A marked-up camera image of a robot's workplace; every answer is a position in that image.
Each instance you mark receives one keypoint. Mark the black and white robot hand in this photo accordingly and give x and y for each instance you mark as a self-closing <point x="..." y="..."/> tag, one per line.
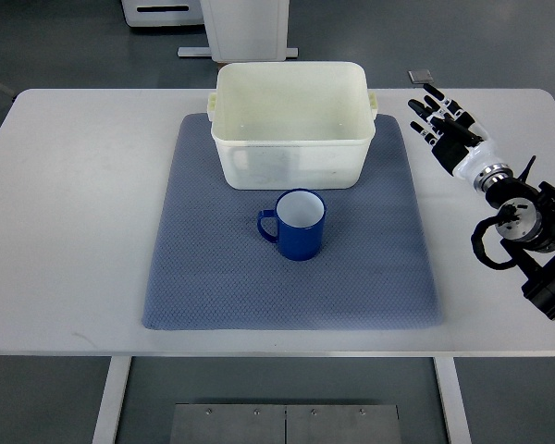
<point x="459" y="143"/>

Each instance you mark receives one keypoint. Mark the blue mug white inside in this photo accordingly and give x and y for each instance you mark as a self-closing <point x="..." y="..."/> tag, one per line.
<point x="295" y="224"/>

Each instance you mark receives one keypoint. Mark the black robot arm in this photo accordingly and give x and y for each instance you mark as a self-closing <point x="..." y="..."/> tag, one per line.
<point x="525" y="220"/>

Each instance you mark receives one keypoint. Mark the white plastic box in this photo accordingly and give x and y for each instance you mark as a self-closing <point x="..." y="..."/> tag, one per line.
<point x="284" y="125"/>

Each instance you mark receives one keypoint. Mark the small grey floor plate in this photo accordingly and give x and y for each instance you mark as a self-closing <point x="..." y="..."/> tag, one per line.
<point x="420" y="76"/>

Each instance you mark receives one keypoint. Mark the right white table leg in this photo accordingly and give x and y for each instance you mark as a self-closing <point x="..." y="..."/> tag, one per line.
<point x="452" y="401"/>

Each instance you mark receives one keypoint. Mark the white table leg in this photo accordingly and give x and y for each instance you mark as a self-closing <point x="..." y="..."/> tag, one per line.
<point x="110" y="409"/>
<point x="452" y="401"/>

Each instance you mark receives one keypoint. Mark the blue textured mat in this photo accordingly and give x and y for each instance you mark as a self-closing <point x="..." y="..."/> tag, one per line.
<point x="211" y="268"/>

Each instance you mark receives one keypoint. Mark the white cabinet with slot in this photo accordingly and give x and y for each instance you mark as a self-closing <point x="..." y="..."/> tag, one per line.
<point x="149" y="14"/>

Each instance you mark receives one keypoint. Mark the left white table leg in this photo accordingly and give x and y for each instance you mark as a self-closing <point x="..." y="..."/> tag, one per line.
<point x="110" y="409"/>

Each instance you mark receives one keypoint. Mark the white pedestal stand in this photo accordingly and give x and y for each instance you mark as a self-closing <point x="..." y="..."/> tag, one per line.
<point x="244" y="31"/>

